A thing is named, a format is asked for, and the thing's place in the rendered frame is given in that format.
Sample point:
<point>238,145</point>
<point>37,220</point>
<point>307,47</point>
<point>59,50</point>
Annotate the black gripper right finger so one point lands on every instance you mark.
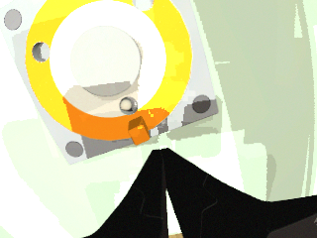
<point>206,207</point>

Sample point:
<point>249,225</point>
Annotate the yellow round plate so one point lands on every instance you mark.
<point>165,63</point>

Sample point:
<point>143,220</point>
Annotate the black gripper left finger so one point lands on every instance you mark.
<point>143,211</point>

